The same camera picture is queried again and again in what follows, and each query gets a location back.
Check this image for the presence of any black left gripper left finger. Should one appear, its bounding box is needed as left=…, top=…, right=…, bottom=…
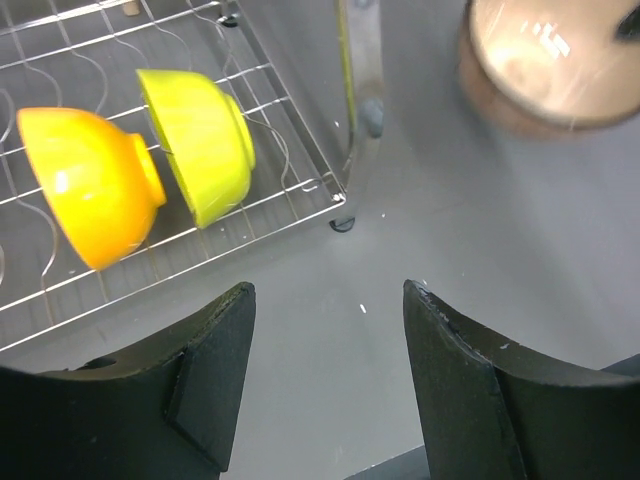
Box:
left=1, top=282, right=256, bottom=479

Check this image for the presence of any lime green bowl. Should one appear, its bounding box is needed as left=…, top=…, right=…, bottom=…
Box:
left=136, top=69, right=256, bottom=229

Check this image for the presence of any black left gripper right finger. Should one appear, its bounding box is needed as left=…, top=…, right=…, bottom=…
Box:
left=403, top=280, right=639, bottom=479

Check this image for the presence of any steel two-tier dish rack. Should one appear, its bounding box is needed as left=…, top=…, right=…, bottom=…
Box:
left=1, top=1, right=384, bottom=356

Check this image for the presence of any orange bowl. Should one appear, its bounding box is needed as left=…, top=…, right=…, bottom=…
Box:
left=17, top=107, right=167, bottom=270

